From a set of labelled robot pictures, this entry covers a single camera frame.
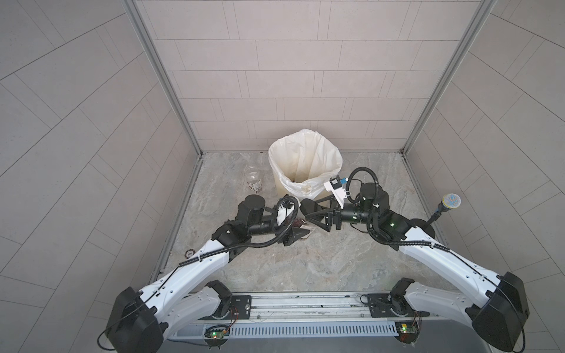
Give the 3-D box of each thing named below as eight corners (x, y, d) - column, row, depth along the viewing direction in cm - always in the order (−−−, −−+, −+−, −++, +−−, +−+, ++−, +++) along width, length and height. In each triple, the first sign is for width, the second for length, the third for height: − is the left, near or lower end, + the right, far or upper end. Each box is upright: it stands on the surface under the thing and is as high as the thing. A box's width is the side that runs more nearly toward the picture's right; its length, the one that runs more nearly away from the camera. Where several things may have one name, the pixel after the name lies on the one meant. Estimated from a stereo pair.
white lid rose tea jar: (248, 197, 101) (242, 179, 90) (250, 183, 106) (245, 165, 95) (262, 197, 101) (258, 179, 90) (263, 183, 106) (260, 165, 95)
